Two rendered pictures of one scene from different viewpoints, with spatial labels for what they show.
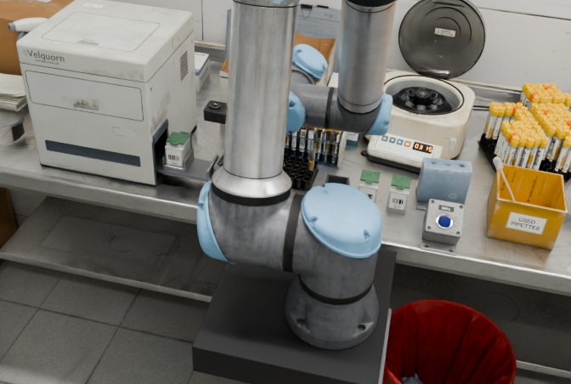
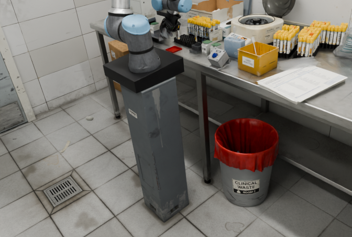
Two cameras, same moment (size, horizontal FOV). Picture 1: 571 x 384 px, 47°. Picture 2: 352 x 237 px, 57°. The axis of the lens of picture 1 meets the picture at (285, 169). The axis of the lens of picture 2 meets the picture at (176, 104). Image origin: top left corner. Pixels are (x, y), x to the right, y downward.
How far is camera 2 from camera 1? 1.18 m
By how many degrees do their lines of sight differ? 36
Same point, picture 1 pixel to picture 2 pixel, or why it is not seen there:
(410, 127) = (240, 30)
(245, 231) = (111, 24)
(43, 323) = not seen: hidden behind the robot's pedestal
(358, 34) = not seen: outside the picture
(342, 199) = (136, 17)
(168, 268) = (183, 96)
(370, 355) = (142, 75)
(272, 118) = not seen: outside the picture
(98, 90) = (132, 2)
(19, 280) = not seen: hidden behind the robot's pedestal
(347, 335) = (136, 67)
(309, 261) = (122, 34)
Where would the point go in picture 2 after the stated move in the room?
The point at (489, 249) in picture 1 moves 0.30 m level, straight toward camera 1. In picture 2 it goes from (233, 71) to (177, 90)
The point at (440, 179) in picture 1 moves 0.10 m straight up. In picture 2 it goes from (230, 44) to (230, 25)
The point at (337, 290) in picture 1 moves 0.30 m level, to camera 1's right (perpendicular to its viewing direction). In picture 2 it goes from (130, 47) to (184, 60)
